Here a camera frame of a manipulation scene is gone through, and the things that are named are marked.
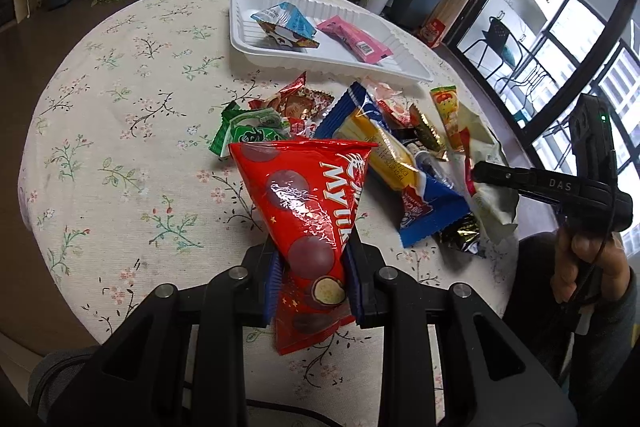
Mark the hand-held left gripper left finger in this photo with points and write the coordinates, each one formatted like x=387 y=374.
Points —
x=274 y=292

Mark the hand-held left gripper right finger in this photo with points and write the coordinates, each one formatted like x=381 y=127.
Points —
x=353 y=292

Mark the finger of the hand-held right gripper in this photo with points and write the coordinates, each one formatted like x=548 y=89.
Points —
x=492 y=173

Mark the white and green snack packet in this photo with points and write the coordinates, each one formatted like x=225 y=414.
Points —
x=492 y=207

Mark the blue cake packet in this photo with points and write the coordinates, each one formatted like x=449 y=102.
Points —
x=440 y=212

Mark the black snack packet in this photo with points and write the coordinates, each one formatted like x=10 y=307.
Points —
x=460 y=232

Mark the yellow-orange snack packet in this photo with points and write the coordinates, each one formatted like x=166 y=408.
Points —
x=447 y=114

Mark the gold snack packet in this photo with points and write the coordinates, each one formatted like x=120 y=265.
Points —
x=427 y=132

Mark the red triangular snack packet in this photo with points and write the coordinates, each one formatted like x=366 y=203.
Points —
x=300 y=207

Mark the clear printed snack packet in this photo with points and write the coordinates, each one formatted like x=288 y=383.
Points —
x=392 y=104

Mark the red-brown star-print snack packet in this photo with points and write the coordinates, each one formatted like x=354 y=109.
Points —
x=295 y=104

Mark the white plastic tray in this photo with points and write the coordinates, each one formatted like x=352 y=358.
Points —
x=340 y=53

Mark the person's right forearm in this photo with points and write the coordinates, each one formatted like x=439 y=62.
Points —
x=615 y=332

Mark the person's right hand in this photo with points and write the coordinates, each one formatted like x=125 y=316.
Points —
x=565 y=267

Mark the black metal chair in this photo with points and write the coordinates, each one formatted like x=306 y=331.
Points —
x=497 y=32

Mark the small red carton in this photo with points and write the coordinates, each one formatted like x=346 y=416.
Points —
x=432 y=33

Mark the pink snack packet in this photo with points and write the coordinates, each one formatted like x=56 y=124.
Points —
x=350 y=37

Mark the floral tablecloth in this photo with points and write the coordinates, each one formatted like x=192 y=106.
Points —
x=125 y=132

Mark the light blue triangular snack packet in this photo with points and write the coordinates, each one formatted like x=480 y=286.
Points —
x=285 y=19

